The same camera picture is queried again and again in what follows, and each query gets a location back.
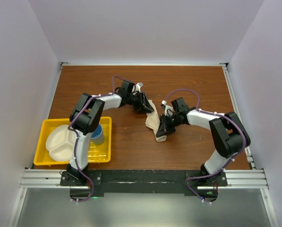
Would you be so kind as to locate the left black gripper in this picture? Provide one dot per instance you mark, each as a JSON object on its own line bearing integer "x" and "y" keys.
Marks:
{"x": 143, "y": 105}

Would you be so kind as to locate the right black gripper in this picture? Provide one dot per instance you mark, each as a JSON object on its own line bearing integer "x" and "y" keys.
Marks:
{"x": 160, "y": 131}

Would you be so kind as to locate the beige cloth napkin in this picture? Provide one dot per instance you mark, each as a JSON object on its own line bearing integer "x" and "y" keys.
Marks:
{"x": 153, "y": 121}

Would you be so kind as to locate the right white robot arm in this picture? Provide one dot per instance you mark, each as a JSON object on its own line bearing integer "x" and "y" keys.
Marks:
{"x": 228, "y": 134}

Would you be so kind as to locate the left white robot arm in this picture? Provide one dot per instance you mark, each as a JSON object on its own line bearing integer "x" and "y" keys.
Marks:
{"x": 85, "y": 118}

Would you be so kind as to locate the blue plastic cup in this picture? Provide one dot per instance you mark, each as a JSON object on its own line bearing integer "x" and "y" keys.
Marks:
{"x": 97, "y": 136}

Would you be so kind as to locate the yellow plastic tray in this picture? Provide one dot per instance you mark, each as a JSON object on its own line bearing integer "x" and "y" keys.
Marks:
{"x": 96, "y": 153}

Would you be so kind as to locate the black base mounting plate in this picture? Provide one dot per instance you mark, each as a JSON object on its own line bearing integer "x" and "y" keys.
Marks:
{"x": 184, "y": 182}

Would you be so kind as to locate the white divided plate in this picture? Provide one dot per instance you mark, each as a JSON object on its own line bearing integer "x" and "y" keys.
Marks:
{"x": 60, "y": 143}

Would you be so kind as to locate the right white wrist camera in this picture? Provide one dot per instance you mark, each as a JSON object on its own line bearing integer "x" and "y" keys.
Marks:
{"x": 168, "y": 110}

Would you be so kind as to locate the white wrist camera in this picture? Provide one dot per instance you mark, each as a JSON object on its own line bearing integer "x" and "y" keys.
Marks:
{"x": 137, "y": 87}
{"x": 168, "y": 110}

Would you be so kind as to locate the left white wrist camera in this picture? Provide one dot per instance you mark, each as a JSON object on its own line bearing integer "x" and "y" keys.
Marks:
{"x": 137, "y": 87}

